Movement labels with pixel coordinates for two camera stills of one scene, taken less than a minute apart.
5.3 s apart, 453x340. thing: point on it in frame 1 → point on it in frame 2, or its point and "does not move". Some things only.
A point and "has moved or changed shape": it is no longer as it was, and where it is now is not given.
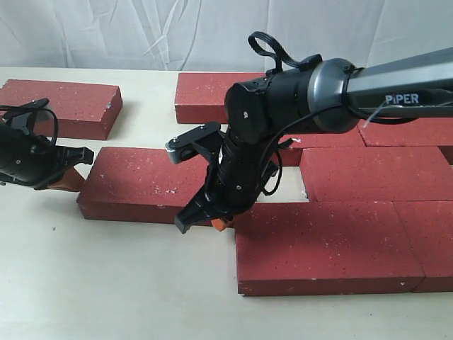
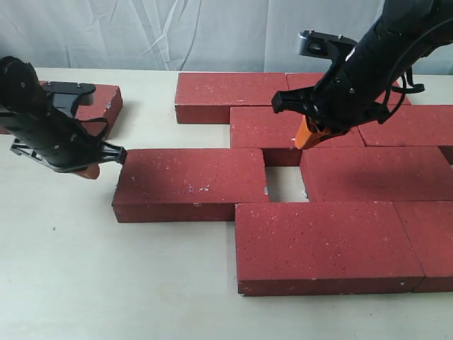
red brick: x=138 y=185 has moved or changed shape
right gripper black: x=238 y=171 → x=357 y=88
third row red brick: x=378 y=173 does not move
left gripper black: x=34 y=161 → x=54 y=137
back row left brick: x=200 y=97 does not move
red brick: x=317 y=248 does not move
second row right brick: x=419 y=132 does not move
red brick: x=429 y=224 does not move
